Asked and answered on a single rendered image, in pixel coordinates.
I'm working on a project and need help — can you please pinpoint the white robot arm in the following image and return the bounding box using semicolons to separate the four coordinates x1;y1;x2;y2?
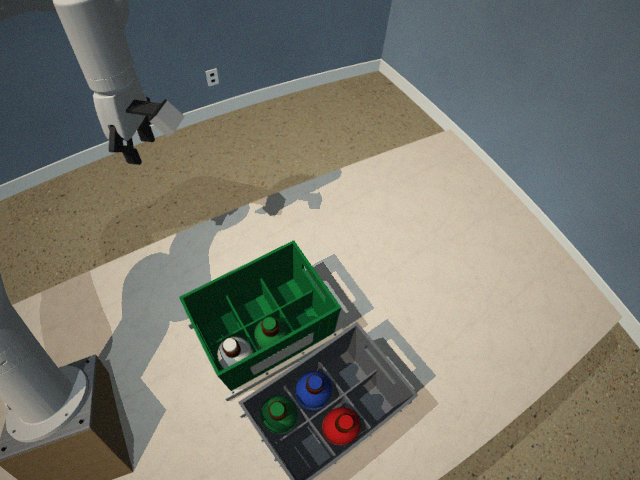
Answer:
0;0;185;442

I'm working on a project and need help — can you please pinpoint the green crate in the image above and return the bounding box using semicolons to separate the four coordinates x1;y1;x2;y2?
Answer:
190;241;341;390

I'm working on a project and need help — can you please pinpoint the red bottle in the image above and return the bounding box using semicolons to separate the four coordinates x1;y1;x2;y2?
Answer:
321;407;361;446

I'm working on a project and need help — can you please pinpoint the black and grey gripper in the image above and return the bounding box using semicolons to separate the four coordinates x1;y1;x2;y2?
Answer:
93;75;155;165

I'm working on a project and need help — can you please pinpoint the grey bottle crate with dividers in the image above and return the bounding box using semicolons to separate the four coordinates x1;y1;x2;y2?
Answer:
246;322;418;480

